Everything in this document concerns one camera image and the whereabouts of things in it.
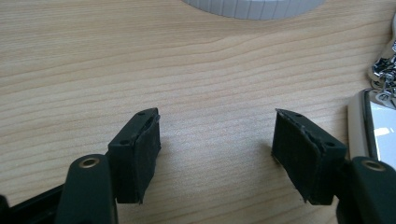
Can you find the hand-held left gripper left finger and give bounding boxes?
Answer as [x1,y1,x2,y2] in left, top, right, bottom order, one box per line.
[106,107,163,205]

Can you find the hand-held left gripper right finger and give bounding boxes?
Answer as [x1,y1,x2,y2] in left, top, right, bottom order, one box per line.
[271,107,348,206]

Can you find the white smartphone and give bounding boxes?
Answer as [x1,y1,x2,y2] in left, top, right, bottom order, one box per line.
[346,88,396,172]

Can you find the silver metal keys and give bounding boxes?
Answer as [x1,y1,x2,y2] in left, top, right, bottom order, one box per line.
[367,12,396,102]

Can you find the white ribbed round container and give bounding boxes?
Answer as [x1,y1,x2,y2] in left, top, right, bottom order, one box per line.
[181,0,326,21]

